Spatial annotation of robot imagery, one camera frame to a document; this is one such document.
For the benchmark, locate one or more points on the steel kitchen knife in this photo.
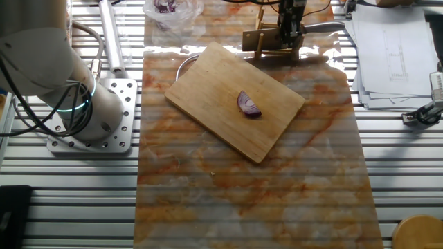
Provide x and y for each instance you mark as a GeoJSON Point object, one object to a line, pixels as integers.
{"type": "Point", "coordinates": [263, 39]}

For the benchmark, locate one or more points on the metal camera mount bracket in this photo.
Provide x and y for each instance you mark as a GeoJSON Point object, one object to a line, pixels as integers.
{"type": "Point", "coordinates": [409, 118]}

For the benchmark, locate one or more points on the wooden peg rack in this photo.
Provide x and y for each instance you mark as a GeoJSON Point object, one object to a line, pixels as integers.
{"type": "Point", "coordinates": [259, 45]}

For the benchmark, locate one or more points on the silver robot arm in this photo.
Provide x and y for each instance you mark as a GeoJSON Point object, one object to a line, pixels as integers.
{"type": "Point", "coordinates": [69, 79]}

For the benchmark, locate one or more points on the wooden cutting board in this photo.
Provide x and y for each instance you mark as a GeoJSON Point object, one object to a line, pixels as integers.
{"type": "Point", "coordinates": [214, 86]}

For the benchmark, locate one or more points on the silver depth camera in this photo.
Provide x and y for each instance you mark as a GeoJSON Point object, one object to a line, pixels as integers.
{"type": "Point", "coordinates": [350, 8]}
{"type": "Point", "coordinates": [436, 86]}

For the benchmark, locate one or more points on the chopped red onion bits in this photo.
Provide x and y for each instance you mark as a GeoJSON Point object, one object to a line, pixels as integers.
{"type": "Point", "coordinates": [165, 5]}

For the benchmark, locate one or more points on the marble pattern table mat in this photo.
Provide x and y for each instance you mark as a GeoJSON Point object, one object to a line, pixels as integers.
{"type": "Point", "coordinates": [242, 193]}

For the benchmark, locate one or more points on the black box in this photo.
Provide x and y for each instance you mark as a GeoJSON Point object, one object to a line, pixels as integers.
{"type": "Point", "coordinates": [15, 218]}

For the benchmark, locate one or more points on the white paper stack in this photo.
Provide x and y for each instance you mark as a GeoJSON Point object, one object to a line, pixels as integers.
{"type": "Point", "coordinates": [391, 52]}

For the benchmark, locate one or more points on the wooden stand round base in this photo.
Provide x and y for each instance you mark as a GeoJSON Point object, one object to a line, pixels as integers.
{"type": "Point", "coordinates": [418, 231]}

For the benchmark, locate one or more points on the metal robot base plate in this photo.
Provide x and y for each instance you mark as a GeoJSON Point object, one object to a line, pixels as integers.
{"type": "Point", "coordinates": [131, 110]}

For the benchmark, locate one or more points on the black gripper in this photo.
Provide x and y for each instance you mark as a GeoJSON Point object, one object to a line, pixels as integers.
{"type": "Point", "coordinates": [292, 12]}

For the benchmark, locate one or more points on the red onion wedge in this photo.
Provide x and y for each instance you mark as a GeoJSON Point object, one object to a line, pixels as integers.
{"type": "Point", "coordinates": [247, 107]}

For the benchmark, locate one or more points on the clear plastic fruit container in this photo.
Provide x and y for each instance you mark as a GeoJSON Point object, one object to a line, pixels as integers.
{"type": "Point", "coordinates": [70, 19]}

